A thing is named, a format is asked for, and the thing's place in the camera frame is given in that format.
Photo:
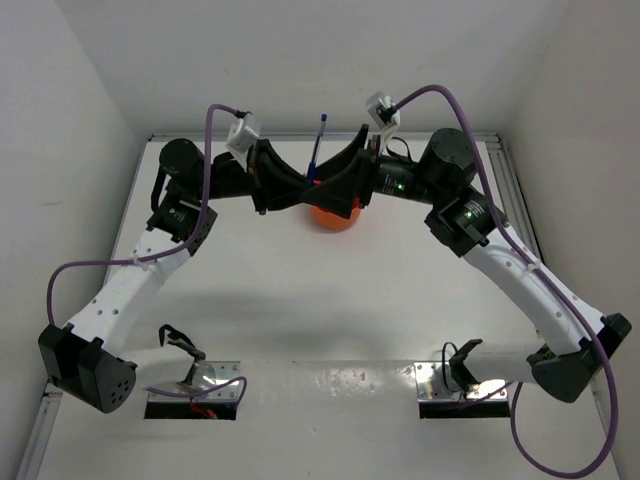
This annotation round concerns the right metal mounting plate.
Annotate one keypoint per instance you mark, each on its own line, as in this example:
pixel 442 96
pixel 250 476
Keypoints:
pixel 432 390

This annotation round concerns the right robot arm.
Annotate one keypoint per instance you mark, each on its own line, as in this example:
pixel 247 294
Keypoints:
pixel 577 338

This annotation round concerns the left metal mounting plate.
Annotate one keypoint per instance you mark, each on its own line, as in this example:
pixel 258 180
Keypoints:
pixel 212 382

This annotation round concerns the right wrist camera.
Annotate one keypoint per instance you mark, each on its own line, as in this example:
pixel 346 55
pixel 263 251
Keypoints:
pixel 383 111

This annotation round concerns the metal mounting plate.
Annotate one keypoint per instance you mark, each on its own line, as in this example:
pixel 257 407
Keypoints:
pixel 212 382
pixel 432 390

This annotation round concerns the orange round container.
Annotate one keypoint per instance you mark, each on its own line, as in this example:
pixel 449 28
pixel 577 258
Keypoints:
pixel 333 222

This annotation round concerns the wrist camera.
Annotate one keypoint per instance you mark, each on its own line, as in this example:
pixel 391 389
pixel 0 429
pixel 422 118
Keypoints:
pixel 242 136
pixel 383 111

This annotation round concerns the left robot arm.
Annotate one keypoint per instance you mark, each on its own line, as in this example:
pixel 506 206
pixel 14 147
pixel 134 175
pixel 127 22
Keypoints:
pixel 85 357

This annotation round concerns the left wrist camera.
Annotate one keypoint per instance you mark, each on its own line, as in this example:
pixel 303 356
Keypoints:
pixel 242 136

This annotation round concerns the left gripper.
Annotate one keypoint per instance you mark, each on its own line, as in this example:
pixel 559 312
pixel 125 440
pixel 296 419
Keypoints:
pixel 269 181

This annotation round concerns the blue pen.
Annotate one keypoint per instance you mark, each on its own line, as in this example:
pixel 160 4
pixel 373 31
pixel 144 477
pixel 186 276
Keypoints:
pixel 310 174

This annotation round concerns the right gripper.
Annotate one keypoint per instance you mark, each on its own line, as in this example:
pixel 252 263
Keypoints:
pixel 353 178

